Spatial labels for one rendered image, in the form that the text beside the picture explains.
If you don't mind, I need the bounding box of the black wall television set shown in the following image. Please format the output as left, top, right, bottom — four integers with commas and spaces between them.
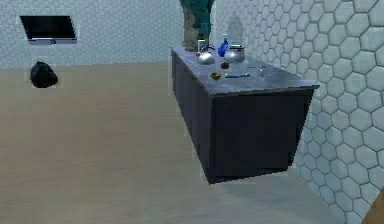
19, 15, 78, 46

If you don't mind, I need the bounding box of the dark cabinet with grey worktop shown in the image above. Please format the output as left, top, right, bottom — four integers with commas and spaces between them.
170, 45, 321, 185

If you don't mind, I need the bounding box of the silver round pot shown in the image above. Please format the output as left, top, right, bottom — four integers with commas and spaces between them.
223, 44, 247, 64

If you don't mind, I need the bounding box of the black lumpy bag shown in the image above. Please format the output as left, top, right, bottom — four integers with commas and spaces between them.
29, 60, 59, 89

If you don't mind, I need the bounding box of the silver kettle with black handle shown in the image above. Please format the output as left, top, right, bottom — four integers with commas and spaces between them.
196, 43, 216, 66

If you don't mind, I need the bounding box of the blue spray bottle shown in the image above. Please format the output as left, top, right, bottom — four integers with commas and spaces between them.
217, 33, 230, 58

